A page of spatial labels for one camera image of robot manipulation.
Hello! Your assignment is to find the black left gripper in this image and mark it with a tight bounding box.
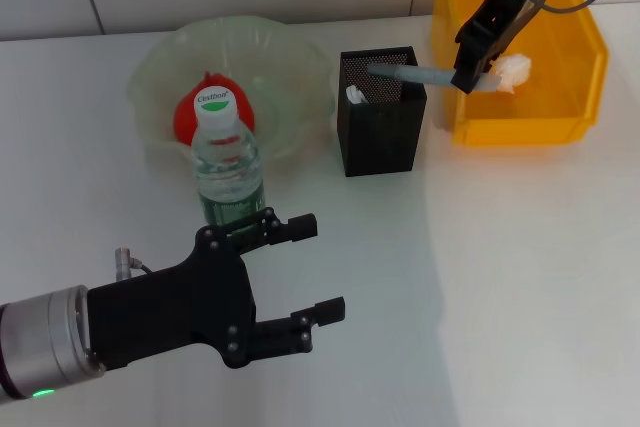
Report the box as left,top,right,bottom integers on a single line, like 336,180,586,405
86,206,320,371

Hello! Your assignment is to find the white paper ball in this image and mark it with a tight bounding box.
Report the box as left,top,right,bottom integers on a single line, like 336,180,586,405
492,51,533,95

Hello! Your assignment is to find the silver marker pen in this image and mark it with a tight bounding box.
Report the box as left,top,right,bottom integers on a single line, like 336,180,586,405
366,61,504,94

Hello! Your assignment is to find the clear green-label water bottle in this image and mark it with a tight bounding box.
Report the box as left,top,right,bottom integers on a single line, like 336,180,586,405
191,87,266,228

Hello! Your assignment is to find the orange toy fruit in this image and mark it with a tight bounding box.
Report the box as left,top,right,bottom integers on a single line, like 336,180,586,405
173,71,256,146

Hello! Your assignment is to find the black mesh pen holder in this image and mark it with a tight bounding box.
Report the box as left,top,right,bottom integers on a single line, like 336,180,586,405
337,45,429,179

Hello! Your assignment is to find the green glass fruit plate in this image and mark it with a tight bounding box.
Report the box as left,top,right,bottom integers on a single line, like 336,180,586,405
129,16,335,163

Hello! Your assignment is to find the yellow plastic bin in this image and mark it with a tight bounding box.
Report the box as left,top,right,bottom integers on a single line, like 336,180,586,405
430,0,611,149

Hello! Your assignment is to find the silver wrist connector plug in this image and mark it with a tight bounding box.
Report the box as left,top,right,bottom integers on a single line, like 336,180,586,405
113,246,134,283

